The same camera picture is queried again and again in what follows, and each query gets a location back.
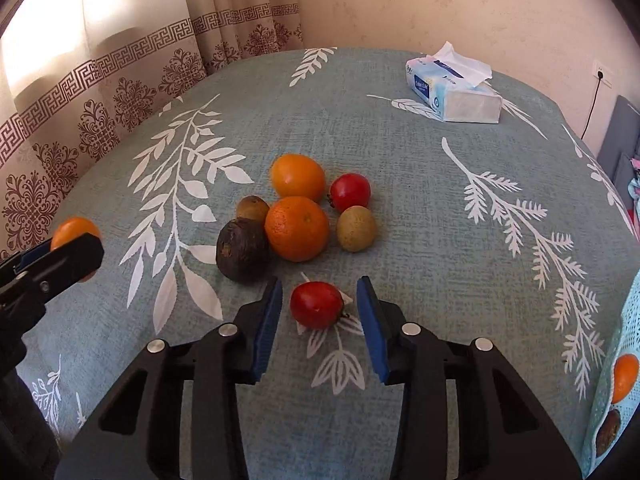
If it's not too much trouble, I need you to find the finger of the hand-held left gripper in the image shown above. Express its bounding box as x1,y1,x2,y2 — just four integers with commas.
0,234,105,309
0,239,54,284

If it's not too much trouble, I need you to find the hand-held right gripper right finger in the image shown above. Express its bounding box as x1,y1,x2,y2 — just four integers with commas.
356,275,583,480

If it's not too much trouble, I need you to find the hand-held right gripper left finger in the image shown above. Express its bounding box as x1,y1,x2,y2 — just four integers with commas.
52,276,284,480

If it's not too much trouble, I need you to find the red tomato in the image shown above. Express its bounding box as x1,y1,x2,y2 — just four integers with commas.
327,173,372,213
290,281,347,331

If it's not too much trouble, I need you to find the dark avocado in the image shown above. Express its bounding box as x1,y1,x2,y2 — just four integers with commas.
215,217,274,283

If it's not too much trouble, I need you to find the greenish kiwi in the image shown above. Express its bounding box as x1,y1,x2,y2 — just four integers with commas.
336,205,378,252

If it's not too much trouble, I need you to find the brown kiwi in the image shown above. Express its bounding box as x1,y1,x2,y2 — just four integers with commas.
236,195,271,226

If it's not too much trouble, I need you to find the light yellow-orange orange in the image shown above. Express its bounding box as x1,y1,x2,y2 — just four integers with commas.
270,153,327,204

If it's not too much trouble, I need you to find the light blue plastic fruit basket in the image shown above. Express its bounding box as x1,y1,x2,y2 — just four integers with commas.
580,270,640,478

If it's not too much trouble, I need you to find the teal leaf print tablecloth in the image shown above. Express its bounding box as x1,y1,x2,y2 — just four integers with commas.
20,47,640,480

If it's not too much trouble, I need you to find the beige patterned curtain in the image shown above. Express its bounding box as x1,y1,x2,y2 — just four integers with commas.
0,0,306,261

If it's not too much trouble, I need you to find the white blue tissue pack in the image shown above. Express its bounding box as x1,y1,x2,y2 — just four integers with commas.
405,41,502,124

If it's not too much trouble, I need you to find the dark brown passion fruit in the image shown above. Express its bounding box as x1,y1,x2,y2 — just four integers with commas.
595,408,622,458

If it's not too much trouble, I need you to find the black power cable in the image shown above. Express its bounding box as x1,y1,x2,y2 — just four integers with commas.
580,77,601,141

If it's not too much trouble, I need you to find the white wall socket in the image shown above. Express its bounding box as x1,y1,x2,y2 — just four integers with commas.
592,59,615,88

